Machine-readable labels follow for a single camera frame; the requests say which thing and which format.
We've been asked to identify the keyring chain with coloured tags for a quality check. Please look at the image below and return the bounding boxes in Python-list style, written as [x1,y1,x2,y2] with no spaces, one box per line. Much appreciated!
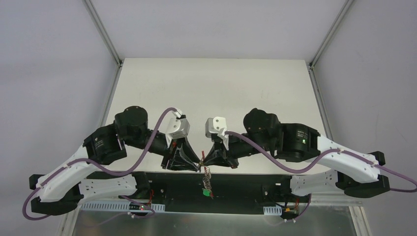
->
[199,150,215,199]

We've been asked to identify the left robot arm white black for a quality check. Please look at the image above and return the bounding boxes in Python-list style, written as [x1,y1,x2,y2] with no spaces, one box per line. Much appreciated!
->
[22,106,200,220]

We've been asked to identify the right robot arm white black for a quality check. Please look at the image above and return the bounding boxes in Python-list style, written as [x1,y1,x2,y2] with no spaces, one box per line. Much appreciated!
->
[203,108,390,202]

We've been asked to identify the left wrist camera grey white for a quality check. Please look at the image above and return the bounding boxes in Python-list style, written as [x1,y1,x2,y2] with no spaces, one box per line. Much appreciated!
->
[165,111,190,146]

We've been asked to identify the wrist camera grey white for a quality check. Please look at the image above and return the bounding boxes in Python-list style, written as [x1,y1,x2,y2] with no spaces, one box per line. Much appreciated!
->
[165,111,190,146]
[205,117,229,150]

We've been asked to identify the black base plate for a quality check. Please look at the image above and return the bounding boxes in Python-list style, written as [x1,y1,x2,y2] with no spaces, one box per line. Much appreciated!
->
[85,171,310,216]

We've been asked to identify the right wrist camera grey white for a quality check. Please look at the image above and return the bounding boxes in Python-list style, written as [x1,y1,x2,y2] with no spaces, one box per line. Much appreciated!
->
[205,117,229,150]

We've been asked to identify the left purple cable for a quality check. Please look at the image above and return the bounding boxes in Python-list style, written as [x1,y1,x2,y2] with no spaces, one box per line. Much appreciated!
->
[22,107,178,221]

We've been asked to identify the purple cable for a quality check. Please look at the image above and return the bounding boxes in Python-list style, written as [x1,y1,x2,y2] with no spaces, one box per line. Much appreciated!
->
[22,107,178,221]
[225,131,417,227]

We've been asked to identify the right white cable duct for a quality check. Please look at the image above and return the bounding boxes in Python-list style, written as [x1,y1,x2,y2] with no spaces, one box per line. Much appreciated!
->
[263,205,282,216]

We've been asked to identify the white cable duct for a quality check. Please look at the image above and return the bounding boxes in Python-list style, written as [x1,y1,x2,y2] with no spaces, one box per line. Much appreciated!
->
[263,205,282,216]
[81,201,149,212]

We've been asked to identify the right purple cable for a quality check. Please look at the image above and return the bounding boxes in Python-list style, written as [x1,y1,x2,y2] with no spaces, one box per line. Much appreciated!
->
[225,131,417,227]

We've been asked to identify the left white cable duct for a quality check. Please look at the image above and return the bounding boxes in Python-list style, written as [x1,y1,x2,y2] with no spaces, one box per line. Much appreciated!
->
[81,201,149,212]

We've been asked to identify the left aluminium frame rail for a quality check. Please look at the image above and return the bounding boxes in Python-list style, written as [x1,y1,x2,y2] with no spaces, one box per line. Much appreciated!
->
[82,0,123,67]

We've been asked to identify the aluminium frame rail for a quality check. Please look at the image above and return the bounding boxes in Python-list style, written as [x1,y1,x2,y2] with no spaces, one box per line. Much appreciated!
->
[82,0,123,67]
[309,0,356,68]

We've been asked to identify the right aluminium frame rail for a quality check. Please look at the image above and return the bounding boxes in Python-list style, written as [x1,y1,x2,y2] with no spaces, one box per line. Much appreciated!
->
[309,0,356,68]

